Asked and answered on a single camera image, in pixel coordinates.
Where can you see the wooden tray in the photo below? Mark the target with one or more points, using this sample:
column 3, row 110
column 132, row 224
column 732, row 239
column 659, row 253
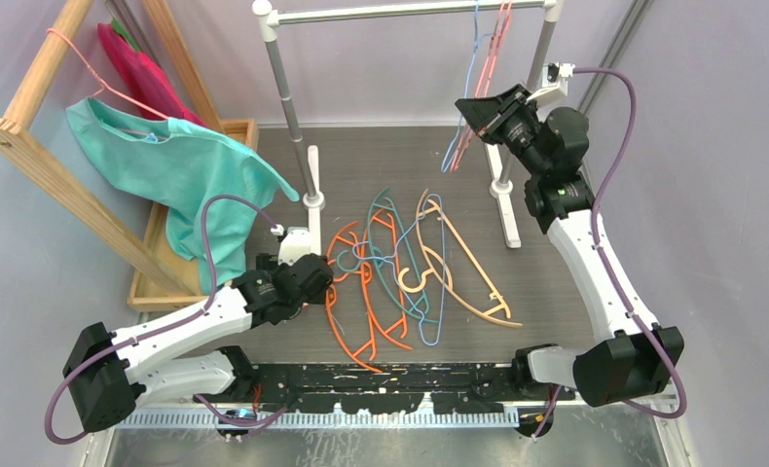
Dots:
column 144, row 294

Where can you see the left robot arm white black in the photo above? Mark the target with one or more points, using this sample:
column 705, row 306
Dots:
column 109, row 374

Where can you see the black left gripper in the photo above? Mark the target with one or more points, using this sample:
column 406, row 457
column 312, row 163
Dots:
column 269, row 264

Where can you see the white slotted cable duct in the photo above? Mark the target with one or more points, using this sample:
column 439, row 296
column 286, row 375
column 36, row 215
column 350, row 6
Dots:
column 424, row 418

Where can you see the pink hanger holding shirt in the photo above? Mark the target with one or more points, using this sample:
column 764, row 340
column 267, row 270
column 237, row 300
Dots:
column 103, row 85

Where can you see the orange plastic hanger right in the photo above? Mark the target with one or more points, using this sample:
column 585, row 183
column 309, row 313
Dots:
column 391, row 324

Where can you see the red garment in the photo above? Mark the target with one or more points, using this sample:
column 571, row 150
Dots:
column 145, row 81

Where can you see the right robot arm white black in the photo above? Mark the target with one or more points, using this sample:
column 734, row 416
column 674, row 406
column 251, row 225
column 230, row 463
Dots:
column 633, row 355

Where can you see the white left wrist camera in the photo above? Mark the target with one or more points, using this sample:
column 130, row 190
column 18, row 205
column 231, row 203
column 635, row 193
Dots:
column 294, row 243

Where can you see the beige plastic hanger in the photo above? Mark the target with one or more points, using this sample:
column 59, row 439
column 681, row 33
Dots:
column 411, row 280

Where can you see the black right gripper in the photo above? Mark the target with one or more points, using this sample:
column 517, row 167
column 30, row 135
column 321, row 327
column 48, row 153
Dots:
column 492, row 114

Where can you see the teal plastic hanger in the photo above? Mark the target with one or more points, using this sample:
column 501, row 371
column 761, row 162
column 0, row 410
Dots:
column 348, row 262

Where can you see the blue wire hanger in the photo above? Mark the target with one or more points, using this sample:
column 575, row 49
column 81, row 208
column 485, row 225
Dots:
column 478, row 38
column 439, row 309

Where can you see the wooden clothes rack frame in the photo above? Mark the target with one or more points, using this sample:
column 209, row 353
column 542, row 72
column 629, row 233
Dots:
column 20, row 147

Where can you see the teal t-shirt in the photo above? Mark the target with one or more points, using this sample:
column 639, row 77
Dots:
column 212, row 185

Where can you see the white metal clothes rack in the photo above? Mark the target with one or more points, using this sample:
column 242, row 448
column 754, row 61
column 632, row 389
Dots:
column 386, row 63

